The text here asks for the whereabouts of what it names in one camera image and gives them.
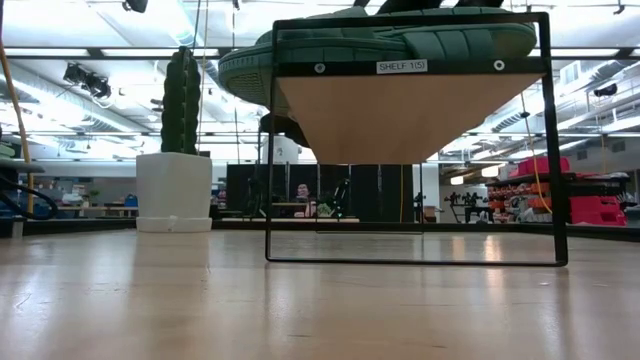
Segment black slide sandal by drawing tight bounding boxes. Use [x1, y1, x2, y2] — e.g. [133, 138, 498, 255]
[258, 113, 312, 150]

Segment thin yellow hanging cable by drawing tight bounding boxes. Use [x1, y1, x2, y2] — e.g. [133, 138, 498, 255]
[519, 92, 554, 216]

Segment white plant pot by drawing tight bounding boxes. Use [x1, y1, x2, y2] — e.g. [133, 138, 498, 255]
[135, 152, 214, 220]

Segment black looped cable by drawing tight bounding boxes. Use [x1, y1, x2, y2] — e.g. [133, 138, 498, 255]
[0, 172, 57, 221]

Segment grey flat plate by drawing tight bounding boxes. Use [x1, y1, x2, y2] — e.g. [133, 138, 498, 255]
[0, 158, 46, 175]

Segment thick yellow cable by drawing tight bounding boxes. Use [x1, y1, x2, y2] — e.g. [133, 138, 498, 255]
[0, 39, 35, 215]

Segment white pot saucer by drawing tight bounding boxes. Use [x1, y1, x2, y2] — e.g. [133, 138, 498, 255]
[135, 215, 214, 234]

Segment thin pale hanging cord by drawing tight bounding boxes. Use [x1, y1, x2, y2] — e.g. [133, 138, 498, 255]
[196, 0, 210, 154]

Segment white background box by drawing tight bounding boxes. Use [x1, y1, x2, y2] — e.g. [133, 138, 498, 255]
[261, 134, 304, 165]

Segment tall green cactus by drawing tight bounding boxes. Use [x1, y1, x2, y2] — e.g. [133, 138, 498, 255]
[159, 45, 203, 155]

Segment black ceiling device cluster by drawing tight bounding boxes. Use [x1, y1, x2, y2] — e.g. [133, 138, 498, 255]
[62, 62, 112, 101]

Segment red and black tool cart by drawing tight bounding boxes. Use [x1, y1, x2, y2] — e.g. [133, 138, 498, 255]
[487, 155, 632, 227]

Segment black partition panels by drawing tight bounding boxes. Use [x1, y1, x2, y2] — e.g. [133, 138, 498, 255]
[225, 162, 415, 224]

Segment black frame wooden board shelf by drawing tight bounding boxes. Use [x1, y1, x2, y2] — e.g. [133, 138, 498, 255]
[265, 12, 570, 268]

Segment person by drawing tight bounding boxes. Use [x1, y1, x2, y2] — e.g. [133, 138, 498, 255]
[293, 182, 317, 219]

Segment background wooden desk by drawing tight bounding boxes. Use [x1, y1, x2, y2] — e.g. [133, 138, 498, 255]
[49, 203, 139, 219]

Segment black background rack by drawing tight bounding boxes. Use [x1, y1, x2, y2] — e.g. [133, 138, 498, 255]
[443, 189, 496, 225]

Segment black table border strip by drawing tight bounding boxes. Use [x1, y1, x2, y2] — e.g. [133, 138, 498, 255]
[0, 218, 640, 242]

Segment black background tripod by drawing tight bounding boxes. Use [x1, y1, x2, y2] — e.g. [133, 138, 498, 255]
[412, 191, 427, 224]

